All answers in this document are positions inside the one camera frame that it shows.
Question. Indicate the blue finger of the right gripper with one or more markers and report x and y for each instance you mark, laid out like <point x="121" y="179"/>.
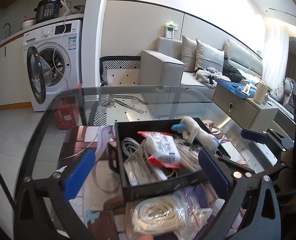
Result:
<point x="253" y="136"/>

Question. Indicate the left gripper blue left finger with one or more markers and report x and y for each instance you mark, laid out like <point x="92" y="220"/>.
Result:
<point x="75" y="174"/>

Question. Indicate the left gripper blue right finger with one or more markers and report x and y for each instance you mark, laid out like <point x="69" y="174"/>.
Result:
<point x="214" y="171"/>

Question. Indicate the white printed plastic packet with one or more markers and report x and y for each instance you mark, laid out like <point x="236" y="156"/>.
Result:
<point x="140" y="172"/>

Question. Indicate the red-edged wet wipes pack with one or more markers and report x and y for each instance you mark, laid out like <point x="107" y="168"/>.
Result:
<point x="160" y="149"/>

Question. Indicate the adidas bag of laces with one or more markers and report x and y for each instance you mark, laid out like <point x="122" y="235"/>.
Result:
<point x="189" y="154"/>

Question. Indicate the person's right hand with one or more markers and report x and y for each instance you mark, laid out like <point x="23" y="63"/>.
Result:
<point x="295" y="201"/>

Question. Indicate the person's left hand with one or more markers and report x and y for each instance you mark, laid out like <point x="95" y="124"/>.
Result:
<point x="145" y="237"/>

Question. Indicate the beige side cabinet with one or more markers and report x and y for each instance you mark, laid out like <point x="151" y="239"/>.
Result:
<point x="245" y="112"/>

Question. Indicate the cream cylinder cup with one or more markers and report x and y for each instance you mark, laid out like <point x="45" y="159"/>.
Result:
<point x="261" y="91"/>

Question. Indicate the red box on floor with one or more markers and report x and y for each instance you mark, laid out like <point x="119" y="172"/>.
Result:
<point x="66" y="116"/>

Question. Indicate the black cardboard box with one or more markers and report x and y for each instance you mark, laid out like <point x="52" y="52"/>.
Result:
<point x="128" y="141"/>

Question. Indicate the black jacket on sofa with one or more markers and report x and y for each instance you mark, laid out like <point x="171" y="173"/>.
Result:
<point x="231" y="72"/>

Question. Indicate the grey fluffy blanket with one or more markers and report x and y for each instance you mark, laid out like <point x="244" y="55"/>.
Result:
<point x="209" y="77"/>

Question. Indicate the grey cushion right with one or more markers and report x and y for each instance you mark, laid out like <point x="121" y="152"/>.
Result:
<point x="208" y="57"/>

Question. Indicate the grey cushion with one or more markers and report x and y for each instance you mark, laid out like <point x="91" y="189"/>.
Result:
<point x="208" y="57"/>
<point x="188" y="55"/>

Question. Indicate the grey cushion left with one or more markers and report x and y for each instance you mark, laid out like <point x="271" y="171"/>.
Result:
<point x="188" y="55"/>

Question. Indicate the patterned black white chair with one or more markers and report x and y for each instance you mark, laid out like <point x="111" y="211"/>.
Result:
<point x="119" y="70"/>

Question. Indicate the white washing machine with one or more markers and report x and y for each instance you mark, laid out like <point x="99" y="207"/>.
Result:
<point x="52" y="57"/>

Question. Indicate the white bowl on counter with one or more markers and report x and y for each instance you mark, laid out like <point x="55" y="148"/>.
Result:
<point x="28" y="23"/>

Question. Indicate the black kitchen faucet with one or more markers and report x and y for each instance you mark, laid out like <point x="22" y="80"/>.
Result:
<point x="8" y="27"/>

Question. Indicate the black pressure cooker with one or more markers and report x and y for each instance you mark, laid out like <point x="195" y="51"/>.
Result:
<point x="47" y="10"/>

